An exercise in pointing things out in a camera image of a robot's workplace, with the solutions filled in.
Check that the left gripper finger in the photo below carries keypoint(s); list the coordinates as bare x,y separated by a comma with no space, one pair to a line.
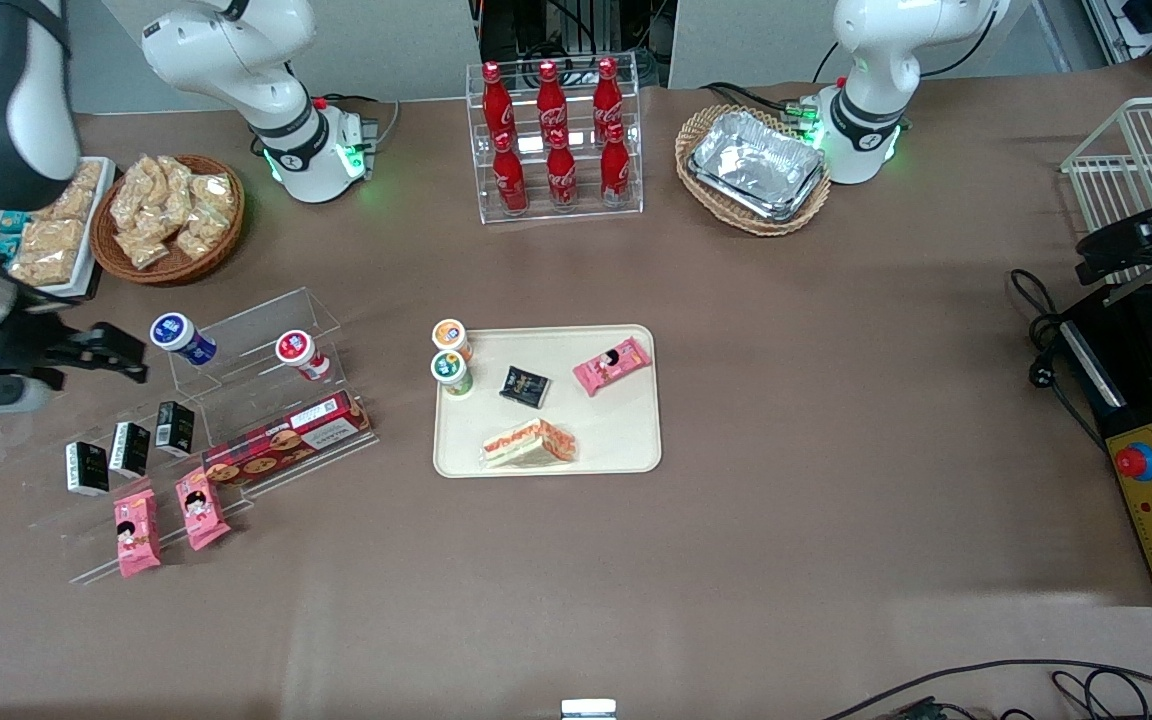
1116,238
1111,268

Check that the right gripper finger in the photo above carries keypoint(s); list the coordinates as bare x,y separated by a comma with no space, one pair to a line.
111,350
49,377

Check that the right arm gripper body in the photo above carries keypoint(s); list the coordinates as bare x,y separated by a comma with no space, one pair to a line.
28,343

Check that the triangle sandwich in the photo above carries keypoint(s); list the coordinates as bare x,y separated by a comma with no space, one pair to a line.
528,445

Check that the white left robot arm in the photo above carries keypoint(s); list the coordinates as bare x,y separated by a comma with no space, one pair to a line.
876,60

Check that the aluminium foil tray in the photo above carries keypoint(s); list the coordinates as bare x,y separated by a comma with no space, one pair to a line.
756,160
774,215

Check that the beige plastic tray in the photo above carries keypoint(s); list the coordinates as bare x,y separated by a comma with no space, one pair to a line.
616,430

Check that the blue lid cup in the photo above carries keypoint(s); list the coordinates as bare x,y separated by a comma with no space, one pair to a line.
181,337

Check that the small black carton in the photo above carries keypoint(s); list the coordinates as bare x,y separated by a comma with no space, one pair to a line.
87,469
175,428
130,450

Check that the dark brown wicker basket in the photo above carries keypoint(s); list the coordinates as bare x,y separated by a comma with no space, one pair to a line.
171,268

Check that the small teal packet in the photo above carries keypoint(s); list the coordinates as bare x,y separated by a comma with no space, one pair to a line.
14,221
6,248

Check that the rice cracker pack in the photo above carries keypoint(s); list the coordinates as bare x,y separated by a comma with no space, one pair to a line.
48,250
81,200

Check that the clear bag of puffed snacks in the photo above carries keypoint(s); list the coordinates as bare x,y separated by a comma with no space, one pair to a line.
200,235
214,193
136,188
143,248
177,178
164,217

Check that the clear acrylic stepped shelf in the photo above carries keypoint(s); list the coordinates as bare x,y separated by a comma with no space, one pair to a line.
31,490
246,330

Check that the white rectangular dish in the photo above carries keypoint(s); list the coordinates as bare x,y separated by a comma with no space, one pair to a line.
96,235

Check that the black sealing machine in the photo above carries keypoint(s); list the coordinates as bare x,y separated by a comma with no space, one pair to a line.
1136,400

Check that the pink snack pack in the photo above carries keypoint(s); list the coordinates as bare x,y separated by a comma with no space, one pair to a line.
137,533
613,366
202,510

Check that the red lid cup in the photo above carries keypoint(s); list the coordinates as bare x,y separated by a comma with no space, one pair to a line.
301,353

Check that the red emergency stop button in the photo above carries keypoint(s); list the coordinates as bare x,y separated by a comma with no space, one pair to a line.
1136,461

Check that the red cookie box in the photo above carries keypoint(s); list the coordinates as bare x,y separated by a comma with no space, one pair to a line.
286,438

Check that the brown table cover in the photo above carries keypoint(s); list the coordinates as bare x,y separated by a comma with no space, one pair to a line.
836,400

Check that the orange lid cup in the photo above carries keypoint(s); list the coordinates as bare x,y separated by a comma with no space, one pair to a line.
450,336

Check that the green lid cup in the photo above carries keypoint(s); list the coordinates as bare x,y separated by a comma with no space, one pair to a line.
452,372

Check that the black snack packet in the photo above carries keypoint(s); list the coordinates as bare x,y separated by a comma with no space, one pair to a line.
524,387

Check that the light wicker basket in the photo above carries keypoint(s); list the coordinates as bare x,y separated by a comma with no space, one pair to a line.
701,130

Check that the red cola bottle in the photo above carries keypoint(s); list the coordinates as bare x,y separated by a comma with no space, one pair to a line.
498,105
616,170
550,100
510,180
562,175
607,95

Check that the clear acrylic bottle rack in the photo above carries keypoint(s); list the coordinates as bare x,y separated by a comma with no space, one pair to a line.
581,215

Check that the black equipment rack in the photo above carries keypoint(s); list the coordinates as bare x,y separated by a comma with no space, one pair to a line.
576,30

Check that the white rectangular device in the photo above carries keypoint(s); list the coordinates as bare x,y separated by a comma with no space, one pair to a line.
588,709

